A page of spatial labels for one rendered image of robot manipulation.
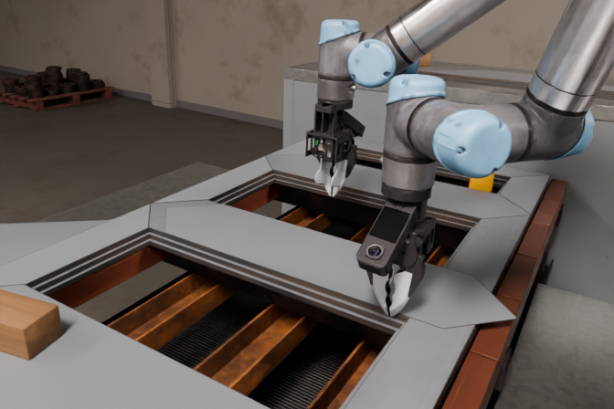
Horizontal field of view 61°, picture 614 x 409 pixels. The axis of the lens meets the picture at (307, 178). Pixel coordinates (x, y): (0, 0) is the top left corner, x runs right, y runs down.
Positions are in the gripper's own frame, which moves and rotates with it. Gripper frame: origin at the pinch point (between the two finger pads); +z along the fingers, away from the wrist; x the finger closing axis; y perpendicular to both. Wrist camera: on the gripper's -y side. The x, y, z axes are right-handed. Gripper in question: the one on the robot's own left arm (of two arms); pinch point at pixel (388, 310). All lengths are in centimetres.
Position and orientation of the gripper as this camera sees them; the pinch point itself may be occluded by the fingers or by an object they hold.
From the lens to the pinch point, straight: 82.9
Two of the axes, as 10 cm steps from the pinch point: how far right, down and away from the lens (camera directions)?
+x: -8.6, -2.0, 4.8
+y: 5.2, -2.7, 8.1
